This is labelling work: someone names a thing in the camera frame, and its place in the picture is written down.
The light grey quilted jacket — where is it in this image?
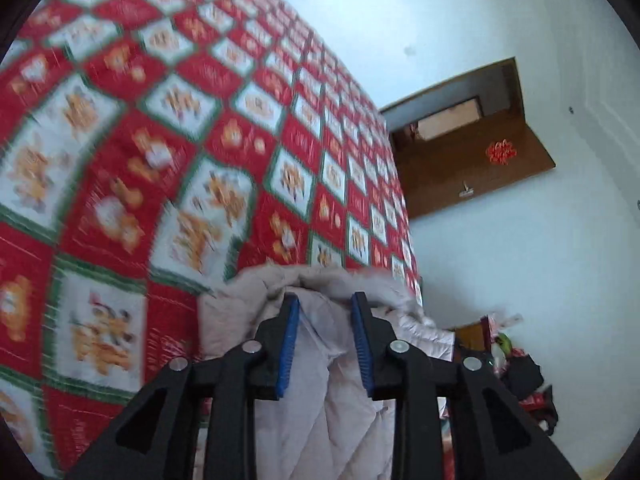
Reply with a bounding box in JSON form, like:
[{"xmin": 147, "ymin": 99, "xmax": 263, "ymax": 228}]
[{"xmin": 197, "ymin": 265, "xmax": 456, "ymax": 480}]

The brown wooden door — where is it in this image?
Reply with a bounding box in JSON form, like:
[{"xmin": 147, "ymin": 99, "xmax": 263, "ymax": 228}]
[{"xmin": 395, "ymin": 122, "xmax": 557, "ymax": 221}]

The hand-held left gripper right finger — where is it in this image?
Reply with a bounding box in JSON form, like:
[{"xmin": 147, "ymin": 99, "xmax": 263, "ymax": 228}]
[{"xmin": 350, "ymin": 291, "xmax": 583, "ymax": 480}]

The dark cloth pile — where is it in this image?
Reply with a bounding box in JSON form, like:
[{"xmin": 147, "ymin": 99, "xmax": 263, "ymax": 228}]
[{"xmin": 500, "ymin": 355, "xmax": 558, "ymax": 436}]

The wooden cabinet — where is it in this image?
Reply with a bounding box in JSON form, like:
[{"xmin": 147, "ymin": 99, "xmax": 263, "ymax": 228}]
[{"xmin": 452, "ymin": 322, "xmax": 488, "ymax": 361}]

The brown door frame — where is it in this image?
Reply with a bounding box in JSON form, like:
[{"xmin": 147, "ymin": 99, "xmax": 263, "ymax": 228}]
[{"xmin": 380, "ymin": 57, "xmax": 526, "ymax": 148}]

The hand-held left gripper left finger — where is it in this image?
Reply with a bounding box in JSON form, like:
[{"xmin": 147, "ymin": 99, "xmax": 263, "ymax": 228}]
[{"xmin": 65, "ymin": 294, "xmax": 301, "ymax": 480}]

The red paper door decoration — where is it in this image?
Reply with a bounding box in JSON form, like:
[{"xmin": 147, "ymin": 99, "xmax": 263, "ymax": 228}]
[{"xmin": 486, "ymin": 140, "xmax": 518, "ymax": 166}]

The red printed bedspread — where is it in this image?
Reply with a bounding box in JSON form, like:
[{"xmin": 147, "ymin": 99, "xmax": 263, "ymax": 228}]
[{"xmin": 0, "ymin": 0, "xmax": 423, "ymax": 478}]

